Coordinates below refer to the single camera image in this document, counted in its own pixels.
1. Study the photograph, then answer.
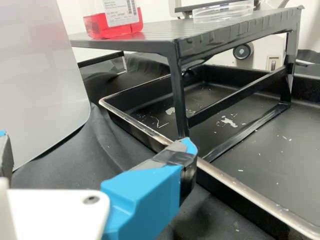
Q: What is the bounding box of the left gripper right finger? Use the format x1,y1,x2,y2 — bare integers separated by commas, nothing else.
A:
99,136,199,240

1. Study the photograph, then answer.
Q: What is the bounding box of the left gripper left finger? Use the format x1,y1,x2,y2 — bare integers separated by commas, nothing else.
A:
0,129,15,179

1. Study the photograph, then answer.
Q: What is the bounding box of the petri dish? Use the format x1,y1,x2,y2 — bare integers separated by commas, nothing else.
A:
192,0,255,25

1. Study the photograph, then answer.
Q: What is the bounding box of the white box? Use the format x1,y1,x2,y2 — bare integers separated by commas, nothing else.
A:
0,0,92,174

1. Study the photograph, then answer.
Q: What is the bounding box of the black tray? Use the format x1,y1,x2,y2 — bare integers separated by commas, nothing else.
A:
98,63,320,240

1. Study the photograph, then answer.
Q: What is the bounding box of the red liquid bottle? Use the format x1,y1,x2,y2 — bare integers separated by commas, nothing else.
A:
82,0,145,40

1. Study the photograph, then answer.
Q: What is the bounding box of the black platform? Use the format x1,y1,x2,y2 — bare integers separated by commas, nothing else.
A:
70,4,305,164

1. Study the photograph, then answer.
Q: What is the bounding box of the cream microscope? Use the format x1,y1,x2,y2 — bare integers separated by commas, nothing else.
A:
168,0,299,74

